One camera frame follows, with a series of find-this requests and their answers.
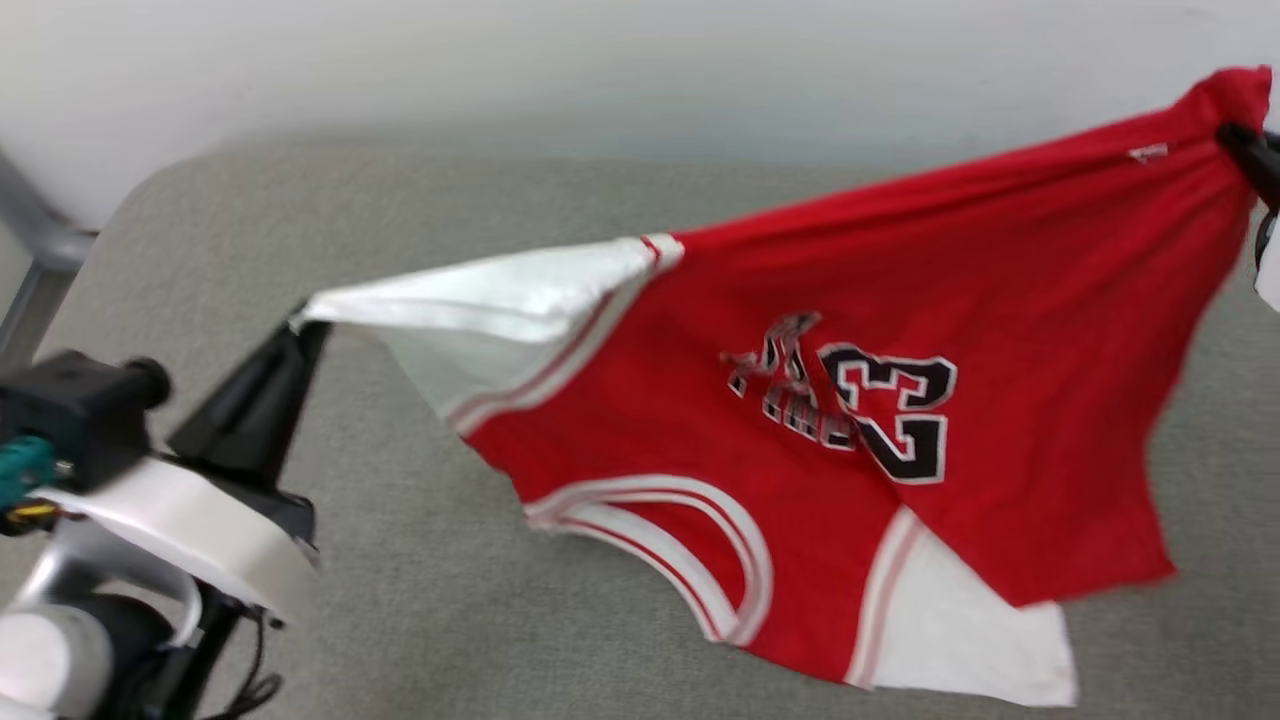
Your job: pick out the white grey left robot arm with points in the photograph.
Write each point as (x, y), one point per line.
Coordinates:
(50, 660)

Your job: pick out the red basketball jersey number 23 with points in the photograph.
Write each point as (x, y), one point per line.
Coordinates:
(900, 280)

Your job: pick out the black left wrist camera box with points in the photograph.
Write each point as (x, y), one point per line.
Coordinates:
(80, 410)

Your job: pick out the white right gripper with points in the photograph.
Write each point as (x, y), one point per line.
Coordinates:
(1270, 265)

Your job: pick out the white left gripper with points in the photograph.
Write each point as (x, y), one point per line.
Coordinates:
(200, 535)

